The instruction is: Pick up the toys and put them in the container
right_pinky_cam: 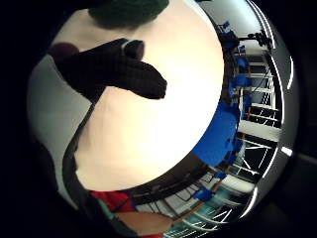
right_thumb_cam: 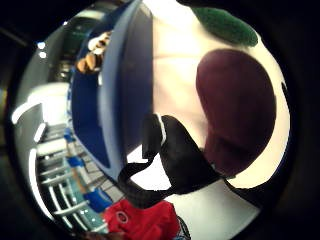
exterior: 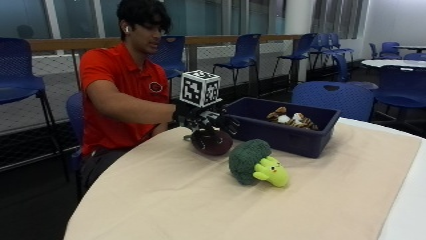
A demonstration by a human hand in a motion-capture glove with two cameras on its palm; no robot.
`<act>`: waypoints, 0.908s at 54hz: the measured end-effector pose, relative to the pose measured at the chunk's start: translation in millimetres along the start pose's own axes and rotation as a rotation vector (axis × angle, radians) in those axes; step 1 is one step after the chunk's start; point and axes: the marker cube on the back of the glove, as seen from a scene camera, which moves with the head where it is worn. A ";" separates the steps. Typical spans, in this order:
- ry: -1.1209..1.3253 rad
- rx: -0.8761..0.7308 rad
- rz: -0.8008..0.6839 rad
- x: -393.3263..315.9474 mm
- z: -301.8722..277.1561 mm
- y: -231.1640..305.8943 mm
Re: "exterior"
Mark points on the dark purple eggplant plush toy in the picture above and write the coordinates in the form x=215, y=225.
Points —
x=213, y=143

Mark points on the white cube with black markers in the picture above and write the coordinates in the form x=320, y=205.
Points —
x=200, y=88

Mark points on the green broccoli plush toy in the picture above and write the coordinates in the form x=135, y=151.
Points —
x=251, y=161

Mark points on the dark blue plastic bin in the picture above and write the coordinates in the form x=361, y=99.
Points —
x=284, y=135

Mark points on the striped tiger plush toy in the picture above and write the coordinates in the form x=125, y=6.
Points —
x=293, y=119

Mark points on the blue chair with black legs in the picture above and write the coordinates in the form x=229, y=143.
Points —
x=300, y=50
x=333, y=98
x=241, y=56
x=401, y=88
x=333, y=45
x=389, y=49
x=75, y=126
x=18, y=80
x=171, y=56

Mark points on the beige tablecloth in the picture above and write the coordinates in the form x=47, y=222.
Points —
x=231, y=196

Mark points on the wooden handrail with mesh fence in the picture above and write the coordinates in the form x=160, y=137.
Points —
x=213, y=40

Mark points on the person in red shirt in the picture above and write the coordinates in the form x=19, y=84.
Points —
x=120, y=90

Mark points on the white earbud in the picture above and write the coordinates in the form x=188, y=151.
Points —
x=127, y=29

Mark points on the grey window curtain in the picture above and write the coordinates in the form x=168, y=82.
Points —
x=338, y=16

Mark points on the round white table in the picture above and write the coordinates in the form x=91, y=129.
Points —
x=393, y=63
x=413, y=47

